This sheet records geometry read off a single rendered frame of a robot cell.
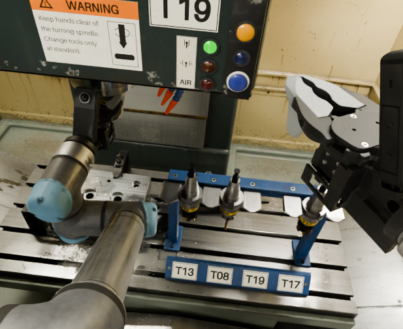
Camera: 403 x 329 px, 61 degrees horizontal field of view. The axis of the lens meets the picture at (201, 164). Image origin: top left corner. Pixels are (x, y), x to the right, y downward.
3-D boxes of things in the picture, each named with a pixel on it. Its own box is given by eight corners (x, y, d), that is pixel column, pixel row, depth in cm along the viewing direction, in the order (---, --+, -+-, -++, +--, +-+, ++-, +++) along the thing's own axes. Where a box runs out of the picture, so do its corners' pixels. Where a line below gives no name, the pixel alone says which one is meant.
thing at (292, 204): (304, 219, 89) (304, 217, 88) (283, 217, 89) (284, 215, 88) (300, 198, 94) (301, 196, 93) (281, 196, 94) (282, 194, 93)
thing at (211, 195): (219, 209, 89) (220, 207, 89) (200, 207, 90) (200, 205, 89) (221, 189, 94) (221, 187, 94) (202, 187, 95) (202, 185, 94)
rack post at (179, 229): (179, 252, 114) (180, 196, 93) (163, 250, 115) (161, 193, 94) (183, 227, 121) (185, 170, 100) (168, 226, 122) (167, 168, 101)
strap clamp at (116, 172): (122, 194, 130) (118, 167, 120) (113, 193, 131) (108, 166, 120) (130, 170, 140) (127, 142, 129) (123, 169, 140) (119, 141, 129)
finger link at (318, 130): (279, 109, 37) (333, 164, 31) (283, 98, 36) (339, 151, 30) (315, 101, 38) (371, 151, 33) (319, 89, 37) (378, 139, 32)
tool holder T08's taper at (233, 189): (240, 190, 92) (244, 174, 87) (239, 203, 89) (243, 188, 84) (225, 188, 92) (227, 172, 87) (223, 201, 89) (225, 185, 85)
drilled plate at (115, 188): (138, 236, 113) (136, 227, 110) (52, 226, 114) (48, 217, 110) (151, 185, 129) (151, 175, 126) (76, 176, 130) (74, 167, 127)
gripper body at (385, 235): (294, 174, 39) (371, 264, 31) (317, 113, 33) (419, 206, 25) (346, 157, 41) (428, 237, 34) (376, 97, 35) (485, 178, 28)
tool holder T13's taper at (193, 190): (200, 187, 92) (202, 170, 88) (197, 199, 89) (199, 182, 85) (184, 184, 93) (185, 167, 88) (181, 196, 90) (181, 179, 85)
